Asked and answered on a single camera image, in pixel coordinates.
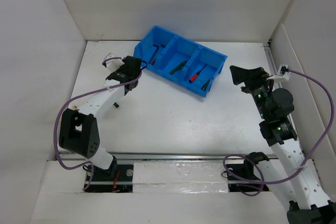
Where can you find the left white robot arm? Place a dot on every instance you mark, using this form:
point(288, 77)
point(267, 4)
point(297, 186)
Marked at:
point(77, 129)

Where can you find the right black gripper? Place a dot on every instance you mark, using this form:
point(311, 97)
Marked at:
point(258, 75)

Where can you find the aluminium side rail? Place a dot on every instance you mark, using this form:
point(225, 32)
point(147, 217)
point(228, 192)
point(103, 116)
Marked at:
point(271, 63)

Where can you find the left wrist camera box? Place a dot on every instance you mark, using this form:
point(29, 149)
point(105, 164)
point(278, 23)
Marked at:
point(112, 63)

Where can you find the blue three-compartment plastic bin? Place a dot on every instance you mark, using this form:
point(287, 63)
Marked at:
point(180, 60)

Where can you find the red-handled screwdriver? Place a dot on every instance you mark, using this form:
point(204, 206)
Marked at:
point(194, 77)

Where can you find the aluminium front rail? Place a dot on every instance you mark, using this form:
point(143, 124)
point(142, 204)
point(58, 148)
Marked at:
point(155, 156)

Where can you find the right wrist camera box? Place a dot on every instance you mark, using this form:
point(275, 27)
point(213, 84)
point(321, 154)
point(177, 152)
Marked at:
point(282, 75)

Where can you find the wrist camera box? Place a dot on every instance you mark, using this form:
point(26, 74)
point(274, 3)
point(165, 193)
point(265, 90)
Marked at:
point(112, 63)
point(282, 75)

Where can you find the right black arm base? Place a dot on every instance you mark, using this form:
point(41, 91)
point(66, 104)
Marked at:
point(245, 169)

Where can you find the large green-handled screwdriver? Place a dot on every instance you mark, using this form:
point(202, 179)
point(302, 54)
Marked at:
point(207, 85)

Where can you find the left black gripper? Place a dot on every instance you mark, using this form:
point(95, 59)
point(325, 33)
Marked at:
point(119, 69)

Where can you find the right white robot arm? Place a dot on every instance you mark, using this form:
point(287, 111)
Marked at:
point(300, 193)

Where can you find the green-handled cutting pliers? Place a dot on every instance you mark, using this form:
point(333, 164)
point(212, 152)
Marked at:
point(180, 66)

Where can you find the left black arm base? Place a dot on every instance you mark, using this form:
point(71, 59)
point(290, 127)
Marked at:
point(121, 180)

